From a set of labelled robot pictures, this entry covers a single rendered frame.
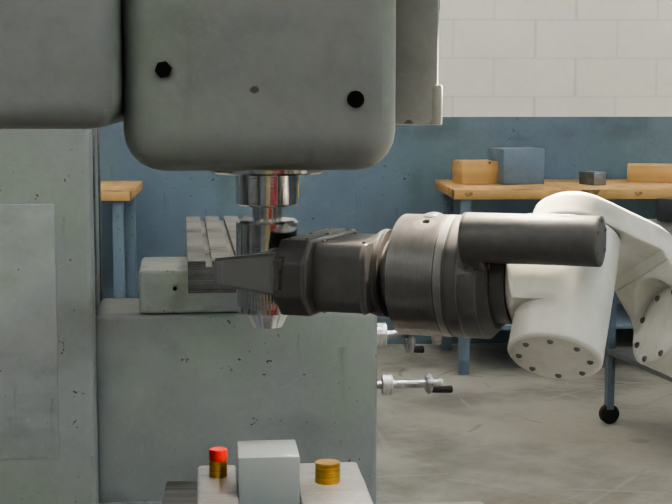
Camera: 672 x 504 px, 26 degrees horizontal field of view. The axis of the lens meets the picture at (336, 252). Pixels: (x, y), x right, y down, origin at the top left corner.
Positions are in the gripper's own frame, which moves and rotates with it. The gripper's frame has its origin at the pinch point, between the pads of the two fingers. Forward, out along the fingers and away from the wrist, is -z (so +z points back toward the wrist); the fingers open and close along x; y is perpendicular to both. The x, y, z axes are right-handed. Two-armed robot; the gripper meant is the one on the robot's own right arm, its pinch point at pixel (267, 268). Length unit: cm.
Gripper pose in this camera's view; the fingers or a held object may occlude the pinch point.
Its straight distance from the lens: 110.4
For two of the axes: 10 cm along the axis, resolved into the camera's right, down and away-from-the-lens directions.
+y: 0.1, 9.9, 1.1
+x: -3.7, 1.1, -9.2
